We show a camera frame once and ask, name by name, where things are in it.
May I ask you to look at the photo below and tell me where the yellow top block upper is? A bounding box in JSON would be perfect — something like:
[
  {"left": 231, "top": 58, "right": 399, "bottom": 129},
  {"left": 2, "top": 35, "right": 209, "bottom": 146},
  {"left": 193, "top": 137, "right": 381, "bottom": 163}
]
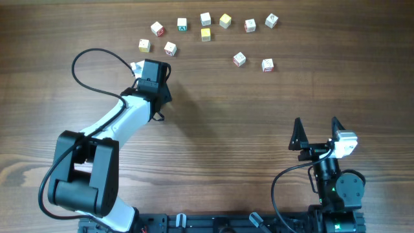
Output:
[{"left": 219, "top": 14, "right": 232, "bottom": 28}]

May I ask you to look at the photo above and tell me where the block with number eight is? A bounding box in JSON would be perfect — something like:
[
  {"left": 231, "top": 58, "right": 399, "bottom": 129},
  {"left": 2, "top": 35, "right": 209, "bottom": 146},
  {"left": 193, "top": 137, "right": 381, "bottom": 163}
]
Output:
[{"left": 233, "top": 52, "right": 246, "bottom": 67}]

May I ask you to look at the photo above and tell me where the yellow block lower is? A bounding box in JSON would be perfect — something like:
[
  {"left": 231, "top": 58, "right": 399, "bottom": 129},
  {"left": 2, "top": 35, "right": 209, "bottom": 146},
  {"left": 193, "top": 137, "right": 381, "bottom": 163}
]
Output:
[{"left": 201, "top": 28, "right": 211, "bottom": 42}]

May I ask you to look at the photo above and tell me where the block red W side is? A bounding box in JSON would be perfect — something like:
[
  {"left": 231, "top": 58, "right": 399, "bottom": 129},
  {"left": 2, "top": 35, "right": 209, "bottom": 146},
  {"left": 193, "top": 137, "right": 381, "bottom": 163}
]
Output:
[{"left": 164, "top": 41, "right": 177, "bottom": 56}]

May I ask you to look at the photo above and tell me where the block with red M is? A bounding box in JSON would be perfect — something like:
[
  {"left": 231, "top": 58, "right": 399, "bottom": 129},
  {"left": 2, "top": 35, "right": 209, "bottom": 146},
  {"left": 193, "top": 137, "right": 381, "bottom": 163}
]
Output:
[{"left": 151, "top": 21, "right": 165, "bottom": 37}]

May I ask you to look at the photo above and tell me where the white block top row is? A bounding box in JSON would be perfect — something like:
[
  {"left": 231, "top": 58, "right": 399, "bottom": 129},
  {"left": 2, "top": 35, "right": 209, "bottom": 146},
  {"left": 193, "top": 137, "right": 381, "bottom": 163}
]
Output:
[{"left": 200, "top": 12, "right": 212, "bottom": 27}]

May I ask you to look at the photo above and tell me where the yellow side block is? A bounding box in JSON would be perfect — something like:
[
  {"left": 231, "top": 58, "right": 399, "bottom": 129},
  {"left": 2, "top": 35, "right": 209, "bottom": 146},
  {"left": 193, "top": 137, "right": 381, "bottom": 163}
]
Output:
[{"left": 138, "top": 39, "right": 151, "bottom": 52}]

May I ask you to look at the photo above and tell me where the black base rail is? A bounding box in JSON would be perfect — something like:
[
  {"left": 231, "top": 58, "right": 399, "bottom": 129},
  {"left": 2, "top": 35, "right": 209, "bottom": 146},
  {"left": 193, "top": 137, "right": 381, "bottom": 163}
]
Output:
[{"left": 77, "top": 212, "right": 367, "bottom": 233}]

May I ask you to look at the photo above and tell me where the block with red I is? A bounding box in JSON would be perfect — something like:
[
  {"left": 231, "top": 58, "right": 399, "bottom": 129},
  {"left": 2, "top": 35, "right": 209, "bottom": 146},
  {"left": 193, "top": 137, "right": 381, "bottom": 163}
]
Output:
[{"left": 261, "top": 58, "right": 274, "bottom": 72}]

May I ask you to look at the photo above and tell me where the block red side top row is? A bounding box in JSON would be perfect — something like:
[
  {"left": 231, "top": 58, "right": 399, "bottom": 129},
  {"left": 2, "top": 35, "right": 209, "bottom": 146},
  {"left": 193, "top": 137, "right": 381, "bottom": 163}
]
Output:
[{"left": 245, "top": 19, "right": 256, "bottom": 33}]

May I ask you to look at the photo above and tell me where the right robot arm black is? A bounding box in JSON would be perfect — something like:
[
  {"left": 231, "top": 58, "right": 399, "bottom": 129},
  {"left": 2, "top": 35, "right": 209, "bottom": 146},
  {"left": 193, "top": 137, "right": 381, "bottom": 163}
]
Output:
[{"left": 289, "top": 117, "right": 366, "bottom": 233}]

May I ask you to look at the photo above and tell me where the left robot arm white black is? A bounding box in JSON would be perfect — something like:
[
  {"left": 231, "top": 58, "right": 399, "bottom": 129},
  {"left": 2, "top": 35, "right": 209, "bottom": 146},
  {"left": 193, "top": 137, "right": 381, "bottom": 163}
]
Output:
[{"left": 46, "top": 60, "right": 171, "bottom": 232}]

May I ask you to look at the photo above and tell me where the white block far right top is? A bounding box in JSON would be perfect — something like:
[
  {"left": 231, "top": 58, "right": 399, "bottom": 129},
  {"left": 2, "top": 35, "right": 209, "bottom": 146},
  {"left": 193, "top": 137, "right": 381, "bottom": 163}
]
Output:
[{"left": 265, "top": 13, "right": 279, "bottom": 28}]

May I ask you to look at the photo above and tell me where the block with green A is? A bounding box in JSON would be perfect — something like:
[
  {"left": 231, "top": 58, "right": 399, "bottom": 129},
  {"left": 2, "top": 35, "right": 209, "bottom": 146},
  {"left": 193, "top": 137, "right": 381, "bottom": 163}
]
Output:
[{"left": 177, "top": 17, "right": 188, "bottom": 31}]

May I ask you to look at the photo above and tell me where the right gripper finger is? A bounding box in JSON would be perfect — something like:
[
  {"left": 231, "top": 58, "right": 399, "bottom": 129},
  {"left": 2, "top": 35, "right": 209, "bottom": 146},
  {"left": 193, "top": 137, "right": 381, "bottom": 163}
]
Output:
[
  {"left": 289, "top": 117, "right": 309, "bottom": 151},
  {"left": 331, "top": 116, "right": 345, "bottom": 140}
]

